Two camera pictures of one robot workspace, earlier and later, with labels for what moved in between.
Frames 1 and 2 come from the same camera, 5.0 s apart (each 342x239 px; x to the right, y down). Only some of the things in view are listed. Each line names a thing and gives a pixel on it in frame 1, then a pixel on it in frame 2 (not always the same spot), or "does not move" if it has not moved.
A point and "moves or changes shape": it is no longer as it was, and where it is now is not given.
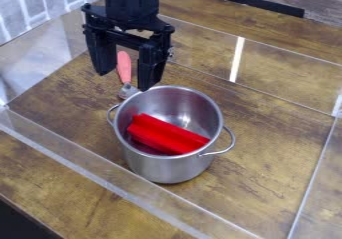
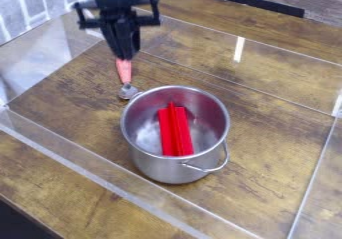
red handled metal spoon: [125, 66] does not move
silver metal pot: [186, 108] moves or changes shape
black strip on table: [261, 4] does not move
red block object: [163, 137] -> [175, 131]
